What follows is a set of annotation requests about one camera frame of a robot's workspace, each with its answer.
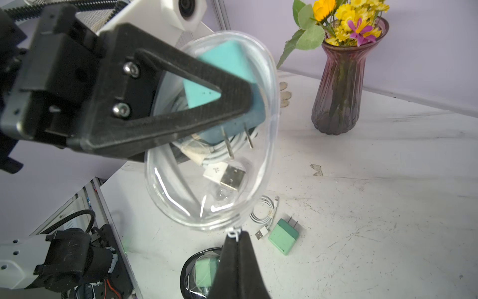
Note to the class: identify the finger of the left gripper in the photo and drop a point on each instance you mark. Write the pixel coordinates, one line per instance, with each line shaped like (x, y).
(116, 120)

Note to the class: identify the green charger plug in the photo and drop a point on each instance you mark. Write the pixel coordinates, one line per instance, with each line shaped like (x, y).
(285, 235)
(205, 271)

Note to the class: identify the dark ribbed vase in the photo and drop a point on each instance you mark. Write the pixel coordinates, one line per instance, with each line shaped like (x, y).
(337, 105)

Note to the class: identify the white fabric glove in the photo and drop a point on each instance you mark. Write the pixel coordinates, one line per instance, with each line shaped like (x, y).
(285, 95)

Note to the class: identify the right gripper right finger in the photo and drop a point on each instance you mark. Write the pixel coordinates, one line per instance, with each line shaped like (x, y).
(250, 282)

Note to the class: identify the clear round case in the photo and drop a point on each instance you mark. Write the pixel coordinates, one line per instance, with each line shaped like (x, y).
(211, 179)

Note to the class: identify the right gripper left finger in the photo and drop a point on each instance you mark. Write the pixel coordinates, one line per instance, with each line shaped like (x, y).
(226, 282)

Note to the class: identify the teal charger plug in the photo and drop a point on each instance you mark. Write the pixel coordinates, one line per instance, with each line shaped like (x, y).
(231, 135)

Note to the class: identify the yellow flower bouquet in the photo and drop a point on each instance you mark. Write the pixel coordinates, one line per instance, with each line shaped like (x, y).
(336, 23)

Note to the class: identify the green charger plug front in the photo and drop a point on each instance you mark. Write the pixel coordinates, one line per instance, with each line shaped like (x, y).
(205, 271)

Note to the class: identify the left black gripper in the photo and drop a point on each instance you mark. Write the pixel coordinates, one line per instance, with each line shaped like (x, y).
(80, 90)

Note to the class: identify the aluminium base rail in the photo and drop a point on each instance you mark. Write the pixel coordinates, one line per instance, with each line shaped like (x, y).
(108, 231)

